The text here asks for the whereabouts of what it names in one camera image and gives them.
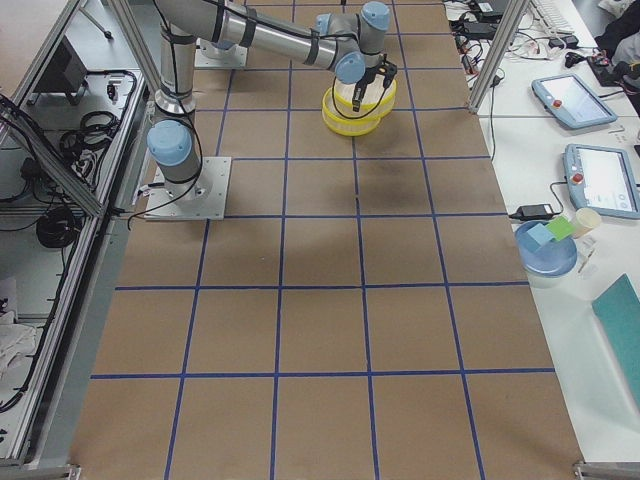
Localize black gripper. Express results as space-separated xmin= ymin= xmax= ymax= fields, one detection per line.
xmin=351 ymin=54 xmax=398 ymax=111

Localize yellow steamer layer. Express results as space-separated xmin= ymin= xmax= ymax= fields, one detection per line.
xmin=323 ymin=75 xmax=398 ymax=121
xmin=322 ymin=104 xmax=381 ymax=137

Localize upper blue teach pendant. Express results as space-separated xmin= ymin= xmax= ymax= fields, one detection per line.
xmin=531 ymin=74 xmax=618 ymax=130

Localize blue teach pendant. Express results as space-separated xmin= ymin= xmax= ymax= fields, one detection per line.
xmin=563 ymin=144 xmax=639 ymax=220
xmin=531 ymin=74 xmax=618 ymax=130

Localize black power adapter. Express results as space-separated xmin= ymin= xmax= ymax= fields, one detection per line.
xmin=509 ymin=204 xmax=556 ymax=222

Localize blue foam cube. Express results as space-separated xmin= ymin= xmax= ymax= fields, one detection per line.
xmin=526 ymin=223 xmax=554 ymax=252

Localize green foam cube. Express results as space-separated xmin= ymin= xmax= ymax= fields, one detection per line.
xmin=545 ymin=215 xmax=575 ymax=242

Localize blue plate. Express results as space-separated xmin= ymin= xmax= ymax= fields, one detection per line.
xmin=514 ymin=221 xmax=578 ymax=278

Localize lower blue teach pendant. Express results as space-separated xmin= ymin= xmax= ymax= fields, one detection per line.
xmin=563 ymin=144 xmax=639 ymax=220

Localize beige paper cup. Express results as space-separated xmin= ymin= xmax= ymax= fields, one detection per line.
xmin=571 ymin=207 xmax=602 ymax=239

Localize black monitor box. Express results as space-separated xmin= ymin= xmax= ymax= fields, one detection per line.
xmin=34 ymin=36 xmax=88 ymax=105

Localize teal notebook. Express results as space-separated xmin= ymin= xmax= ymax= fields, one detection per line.
xmin=592 ymin=274 xmax=639 ymax=388

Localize white crumpled cloth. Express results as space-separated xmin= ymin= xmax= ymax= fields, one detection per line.
xmin=0 ymin=277 xmax=37 ymax=381

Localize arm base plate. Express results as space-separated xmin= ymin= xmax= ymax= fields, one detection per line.
xmin=143 ymin=157 xmax=232 ymax=221
xmin=194 ymin=43 xmax=248 ymax=70

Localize aluminium frame post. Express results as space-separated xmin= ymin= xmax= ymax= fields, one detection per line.
xmin=468 ymin=0 xmax=529 ymax=114

